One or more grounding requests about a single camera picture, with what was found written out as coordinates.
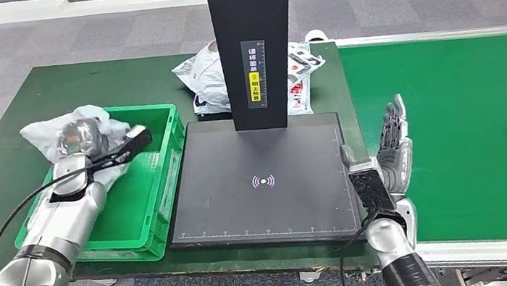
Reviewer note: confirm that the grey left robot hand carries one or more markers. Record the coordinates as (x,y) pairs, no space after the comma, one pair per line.
(81,136)

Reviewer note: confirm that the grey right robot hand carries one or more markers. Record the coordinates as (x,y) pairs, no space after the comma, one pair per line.
(398,162)

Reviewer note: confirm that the grey parcel bag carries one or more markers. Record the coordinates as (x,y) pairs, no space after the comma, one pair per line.
(39,134)

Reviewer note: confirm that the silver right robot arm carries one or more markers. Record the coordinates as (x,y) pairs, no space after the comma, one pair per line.
(391,241)

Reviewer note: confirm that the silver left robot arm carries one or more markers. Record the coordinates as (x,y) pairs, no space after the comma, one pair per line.
(65,223)

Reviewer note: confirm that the green conveyor belt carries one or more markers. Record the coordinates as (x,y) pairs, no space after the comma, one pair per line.
(448,113)

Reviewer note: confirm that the dark green work table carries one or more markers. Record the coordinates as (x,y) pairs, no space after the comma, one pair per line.
(10,94)

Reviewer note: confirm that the green plastic crate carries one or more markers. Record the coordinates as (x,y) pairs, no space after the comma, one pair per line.
(144,199)

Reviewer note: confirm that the white mailer bag red print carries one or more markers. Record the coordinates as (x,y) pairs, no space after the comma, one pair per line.
(303,73)

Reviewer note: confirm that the white printed mailer bag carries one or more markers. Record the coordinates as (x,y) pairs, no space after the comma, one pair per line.
(204,80)

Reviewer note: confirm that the black scanner column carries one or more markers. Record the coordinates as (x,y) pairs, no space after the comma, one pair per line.
(232,67)

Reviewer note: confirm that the grey yellow ruler label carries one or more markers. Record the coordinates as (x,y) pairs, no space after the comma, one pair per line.
(254,64)

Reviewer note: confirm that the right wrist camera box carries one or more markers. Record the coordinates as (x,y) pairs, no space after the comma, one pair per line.
(371,188)

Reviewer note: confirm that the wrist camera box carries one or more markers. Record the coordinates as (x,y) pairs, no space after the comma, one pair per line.
(371,188)
(138,139)

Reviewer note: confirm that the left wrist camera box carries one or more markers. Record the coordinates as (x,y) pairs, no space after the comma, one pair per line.
(138,139)

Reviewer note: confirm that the black scanner base plate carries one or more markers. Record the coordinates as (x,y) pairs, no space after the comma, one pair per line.
(284,157)

